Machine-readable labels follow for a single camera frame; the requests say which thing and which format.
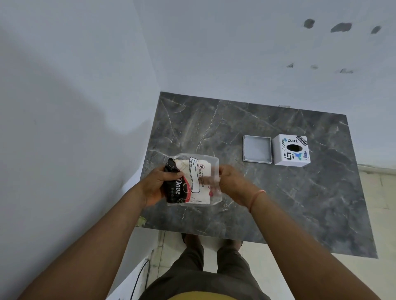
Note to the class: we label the person's dark grey trousers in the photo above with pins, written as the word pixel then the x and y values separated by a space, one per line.
pixel 201 278

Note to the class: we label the black and white sachet pack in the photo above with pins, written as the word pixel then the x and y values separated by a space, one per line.
pixel 178 191

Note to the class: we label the person's left forearm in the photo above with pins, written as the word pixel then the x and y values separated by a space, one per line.
pixel 86 247

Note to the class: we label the grey square box lid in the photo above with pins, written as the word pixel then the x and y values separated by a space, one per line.
pixel 257 149

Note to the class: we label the person's foot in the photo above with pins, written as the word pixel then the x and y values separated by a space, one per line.
pixel 232 243
pixel 192 239

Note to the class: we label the white box with stickers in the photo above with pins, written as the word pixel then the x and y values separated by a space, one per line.
pixel 290 150

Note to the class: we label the person's left thumb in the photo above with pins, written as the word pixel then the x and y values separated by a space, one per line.
pixel 173 177

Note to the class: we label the clear plastic bag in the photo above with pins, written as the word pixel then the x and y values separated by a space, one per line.
pixel 204 179

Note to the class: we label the person's right forearm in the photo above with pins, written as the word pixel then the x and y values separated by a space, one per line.
pixel 297 253

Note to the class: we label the person's yellow shirt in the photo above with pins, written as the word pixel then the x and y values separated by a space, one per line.
pixel 202 296

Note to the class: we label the person's left hand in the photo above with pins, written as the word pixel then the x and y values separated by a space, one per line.
pixel 153 187

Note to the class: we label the person's right foot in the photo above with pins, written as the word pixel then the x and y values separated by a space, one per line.
pixel 232 243

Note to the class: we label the person's right fingers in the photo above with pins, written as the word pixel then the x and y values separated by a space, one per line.
pixel 223 174

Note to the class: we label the person's right hand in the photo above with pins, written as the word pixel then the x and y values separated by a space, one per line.
pixel 236 185

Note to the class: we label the orange thread wristband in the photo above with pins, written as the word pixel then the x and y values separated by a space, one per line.
pixel 256 198

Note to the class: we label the person's left foot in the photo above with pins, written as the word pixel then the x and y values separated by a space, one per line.
pixel 192 239

